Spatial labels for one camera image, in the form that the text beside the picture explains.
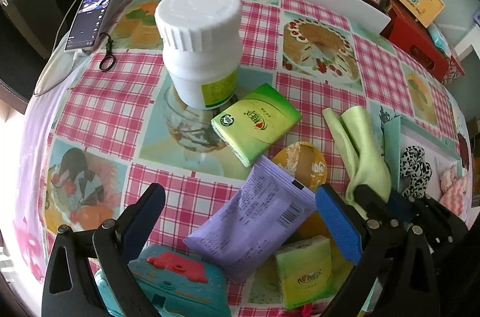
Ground light green cloth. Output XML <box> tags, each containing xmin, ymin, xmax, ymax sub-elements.
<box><xmin>322</xmin><ymin>106</ymin><xmax>391</xmax><ymax>216</ymax></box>

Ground leopard print scrunchie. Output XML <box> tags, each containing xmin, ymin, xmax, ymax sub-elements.
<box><xmin>400</xmin><ymin>146</ymin><xmax>432</xmax><ymax>199</ymax></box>

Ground pink fluffy cloth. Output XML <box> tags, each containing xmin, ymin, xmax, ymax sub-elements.
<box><xmin>439</xmin><ymin>164</ymin><xmax>467</xmax><ymax>216</ymax></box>

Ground purple tissue packet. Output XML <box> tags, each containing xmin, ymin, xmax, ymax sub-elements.
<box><xmin>184</xmin><ymin>156</ymin><xmax>316</xmax><ymax>283</ymax></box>

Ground green tissue pack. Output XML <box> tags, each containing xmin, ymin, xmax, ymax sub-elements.
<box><xmin>275</xmin><ymin>236</ymin><xmax>332</xmax><ymax>310</ymax></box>
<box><xmin>211</xmin><ymin>83</ymin><xmax>301</xmax><ymax>167</ymax></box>

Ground teal toy with red top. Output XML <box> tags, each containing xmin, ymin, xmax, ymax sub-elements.
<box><xmin>93</xmin><ymin>244</ymin><xmax>233</xmax><ymax>317</ymax></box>

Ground pink checkered food tablecloth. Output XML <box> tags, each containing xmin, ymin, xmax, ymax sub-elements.
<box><xmin>14</xmin><ymin>0</ymin><xmax>470</xmax><ymax>317</ymax></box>

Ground red cardboard box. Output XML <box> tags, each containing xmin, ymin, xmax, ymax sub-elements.
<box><xmin>381</xmin><ymin>0</ymin><xmax>448</xmax><ymax>82</ymax></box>

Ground blue wipes packet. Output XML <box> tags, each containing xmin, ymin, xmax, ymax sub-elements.
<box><xmin>427</xmin><ymin>22</ymin><xmax>451</xmax><ymax>57</ymax></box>

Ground smartphone with lit screen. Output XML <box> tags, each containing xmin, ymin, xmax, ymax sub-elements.
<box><xmin>64</xmin><ymin>0</ymin><xmax>112</xmax><ymax>52</ymax></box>

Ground white plastic bottle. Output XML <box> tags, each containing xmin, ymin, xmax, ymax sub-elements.
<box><xmin>154</xmin><ymin>0</ymin><xmax>243</xmax><ymax>110</ymax></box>

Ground black cabinet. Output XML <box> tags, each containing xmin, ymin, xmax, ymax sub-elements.
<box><xmin>1</xmin><ymin>0</ymin><xmax>63</xmax><ymax>112</ymax></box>

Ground black phone lanyard loop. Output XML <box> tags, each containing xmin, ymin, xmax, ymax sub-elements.
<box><xmin>98</xmin><ymin>31</ymin><xmax>117</xmax><ymax>73</ymax></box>

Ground white charging cable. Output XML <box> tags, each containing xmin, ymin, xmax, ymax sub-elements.
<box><xmin>31</xmin><ymin>0</ymin><xmax>113</xmax><ymax>98</ymax></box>

